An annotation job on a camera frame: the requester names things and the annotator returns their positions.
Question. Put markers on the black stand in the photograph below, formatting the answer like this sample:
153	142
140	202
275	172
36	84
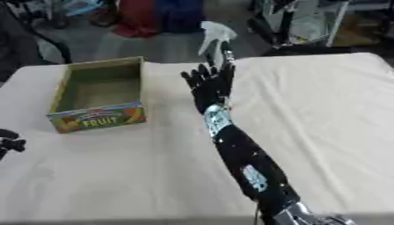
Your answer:
279	26

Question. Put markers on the white metal frame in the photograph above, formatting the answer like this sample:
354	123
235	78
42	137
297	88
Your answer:
338	20

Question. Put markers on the cardboard box with green inside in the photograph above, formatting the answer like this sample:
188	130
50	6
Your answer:
100	96

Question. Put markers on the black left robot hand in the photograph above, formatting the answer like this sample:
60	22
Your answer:
12	144

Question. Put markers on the red bag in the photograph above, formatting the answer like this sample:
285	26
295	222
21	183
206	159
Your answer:
136	17

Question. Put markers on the white spray bottle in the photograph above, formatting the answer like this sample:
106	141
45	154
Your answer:
215	35

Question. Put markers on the blue bag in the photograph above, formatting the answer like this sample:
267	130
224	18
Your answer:
179	14

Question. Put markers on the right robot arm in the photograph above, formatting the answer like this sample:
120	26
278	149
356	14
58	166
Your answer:
251	164

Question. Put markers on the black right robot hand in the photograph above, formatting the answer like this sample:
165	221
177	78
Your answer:
209	89

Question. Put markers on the black chair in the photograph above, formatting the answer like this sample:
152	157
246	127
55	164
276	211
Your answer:
23	41

